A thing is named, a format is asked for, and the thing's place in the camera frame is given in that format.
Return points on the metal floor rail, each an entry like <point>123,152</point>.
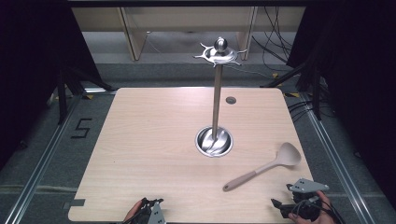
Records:
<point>337,161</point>
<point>40,161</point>

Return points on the light wooden shelf unit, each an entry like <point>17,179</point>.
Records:
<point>186,18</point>

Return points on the person's right hand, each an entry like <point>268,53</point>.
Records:
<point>323,214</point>

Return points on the black tape strip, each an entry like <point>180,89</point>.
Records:
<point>76,203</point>

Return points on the stainless steel utensil rack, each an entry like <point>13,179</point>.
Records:
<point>217,93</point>

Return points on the beige silicone spoon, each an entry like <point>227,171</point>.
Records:
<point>288,154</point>

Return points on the black curtain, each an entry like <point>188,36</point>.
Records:
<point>358,77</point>
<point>37,68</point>

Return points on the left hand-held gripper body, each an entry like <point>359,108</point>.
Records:
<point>155,214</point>

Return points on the person's left hand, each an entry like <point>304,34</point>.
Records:
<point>133,211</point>

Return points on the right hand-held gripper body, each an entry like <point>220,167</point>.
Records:
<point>306,186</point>

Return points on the yellow black hazard tape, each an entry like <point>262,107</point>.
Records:
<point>292,94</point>
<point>88,97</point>

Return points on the black tripod stand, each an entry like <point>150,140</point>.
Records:
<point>313,87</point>
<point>63,93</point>

